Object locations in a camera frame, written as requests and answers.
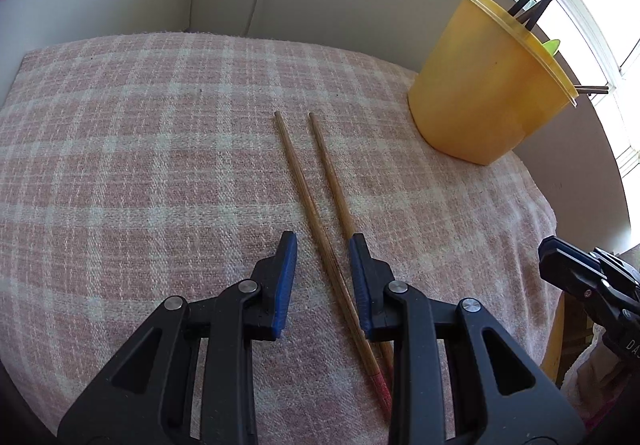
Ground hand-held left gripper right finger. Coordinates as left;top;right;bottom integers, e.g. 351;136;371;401
348;233;587;445

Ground pink plaid cloth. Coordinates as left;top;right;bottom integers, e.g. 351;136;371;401
0;31;564;445

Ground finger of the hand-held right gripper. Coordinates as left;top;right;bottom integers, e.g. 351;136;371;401
538;245;611;300
542;235;626;276

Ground yellow plastic cup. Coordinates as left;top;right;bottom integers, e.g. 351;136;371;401
407;0;580;167

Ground beige cloth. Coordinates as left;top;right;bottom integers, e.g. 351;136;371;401
560;325;632;422

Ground red-tipped wooden chopstick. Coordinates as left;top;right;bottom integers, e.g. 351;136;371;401
308;112;397;378
273;110;394;419

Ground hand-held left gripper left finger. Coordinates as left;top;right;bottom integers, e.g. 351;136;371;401
57;231;299;445

